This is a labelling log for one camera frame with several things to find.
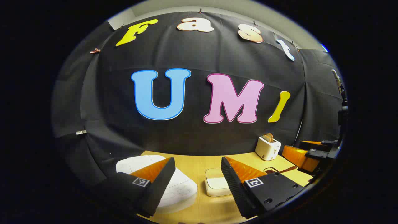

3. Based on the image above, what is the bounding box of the white rice heap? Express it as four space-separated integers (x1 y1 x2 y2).
205 177 232 197

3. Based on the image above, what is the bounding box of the black backdrop cloth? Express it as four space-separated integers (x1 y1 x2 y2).
51 11 345 187

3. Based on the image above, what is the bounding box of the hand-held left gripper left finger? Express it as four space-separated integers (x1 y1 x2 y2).
93 157 176 218

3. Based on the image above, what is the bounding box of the white rice cooker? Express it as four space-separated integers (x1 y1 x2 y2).
116 155 198 214

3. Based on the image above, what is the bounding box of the brown wooden spoon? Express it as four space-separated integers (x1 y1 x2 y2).
273 166 298 174

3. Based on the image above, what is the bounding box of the thin white wall cable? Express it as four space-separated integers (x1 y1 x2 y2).
294 119 304 147

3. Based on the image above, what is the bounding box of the white toaster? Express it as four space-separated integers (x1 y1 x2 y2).
255 136 282 161

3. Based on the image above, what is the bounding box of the clear plastic rice box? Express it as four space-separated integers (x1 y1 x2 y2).
204 168 232 197

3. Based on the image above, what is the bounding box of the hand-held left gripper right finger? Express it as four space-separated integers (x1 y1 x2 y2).
221 156 307 220

